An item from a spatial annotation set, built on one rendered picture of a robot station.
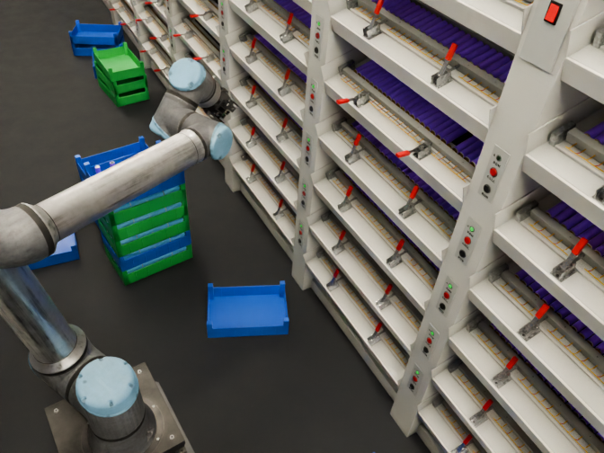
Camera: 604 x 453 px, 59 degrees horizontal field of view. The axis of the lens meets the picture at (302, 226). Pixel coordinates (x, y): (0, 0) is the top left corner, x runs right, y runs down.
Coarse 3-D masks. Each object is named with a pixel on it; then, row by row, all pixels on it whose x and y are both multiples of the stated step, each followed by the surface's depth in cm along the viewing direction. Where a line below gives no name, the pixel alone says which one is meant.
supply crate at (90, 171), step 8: (112, 160) 201; (120, 160) 203; (88, 168) 195; (104, 168) 201; (88, 176) 195; (176, 176) 198; (160, 184) 196; (168, 184) 198; (176, 184) 200; (152, 192) 196
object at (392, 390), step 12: (252, 204) 256; (264, 216) 245; (276, 228) 239; (288, 252) 233; (312, 288) 220; (324, 300) 213; (336, 312) 206; (348, 324) 202; (348, 336) 203; (360, 348) 196; (372, 360) 191; (384, 372) 188; (384, 384) 188; (420, 432) 176; (432, 444) 171
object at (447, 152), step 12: (348, 72) 153; (360, 84) 149; (372, 96) 146; (384, 96) 143; (396, 108) 140; (408, 120) 136; (420, 132) 133; (420, 144) 132; (432, 144) 130; (444, 144) 128; (444, 156) 127; (456, 156) 125; (468, 168) 122
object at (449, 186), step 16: (336, 64) 155; (352, 64) 156; (336, 80) 156; (336, 96) 154; (352, 96) 150; (352, 112) 150; (368, 112) 144; (384, 112) 143; (368, 128) 146; (384, 128) 139; (384, 144) 142; (400, 144) 135; (416, 144) 133; (416, 160) 130; (432, 160) 129; (432, 176) 126; (448, 176) 125; (448, 192) 123; (464, 192) 117
